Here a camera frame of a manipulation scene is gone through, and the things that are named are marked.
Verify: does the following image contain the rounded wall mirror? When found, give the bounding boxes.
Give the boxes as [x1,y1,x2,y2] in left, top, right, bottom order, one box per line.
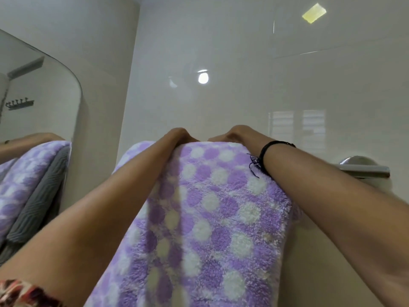
[0,28,83,263]

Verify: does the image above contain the chrome towel bar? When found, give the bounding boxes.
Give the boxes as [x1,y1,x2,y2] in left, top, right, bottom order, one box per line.
[331,155,391,180]

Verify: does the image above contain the purple dotted towel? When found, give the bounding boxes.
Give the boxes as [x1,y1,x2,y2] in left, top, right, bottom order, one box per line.
[84,140,302,307]

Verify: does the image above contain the floral patterned shirt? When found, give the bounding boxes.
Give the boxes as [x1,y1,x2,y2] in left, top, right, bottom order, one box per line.
[0,279,61,307]

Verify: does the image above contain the black thread bracelet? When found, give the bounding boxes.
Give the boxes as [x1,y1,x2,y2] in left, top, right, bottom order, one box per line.
[248,140,296,179]

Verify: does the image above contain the person's right forearm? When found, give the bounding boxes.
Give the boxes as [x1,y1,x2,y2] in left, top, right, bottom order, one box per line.
[257,142,409,307]

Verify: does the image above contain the person's left hand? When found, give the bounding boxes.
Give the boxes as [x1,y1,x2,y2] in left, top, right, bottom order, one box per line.
[159,127,201,149]

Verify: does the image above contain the person's right hand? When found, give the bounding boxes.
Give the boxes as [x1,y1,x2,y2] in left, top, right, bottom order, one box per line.
[207,125,276,154]

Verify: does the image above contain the person's left forearm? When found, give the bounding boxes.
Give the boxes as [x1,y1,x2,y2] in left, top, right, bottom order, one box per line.
[0,137,183,307]

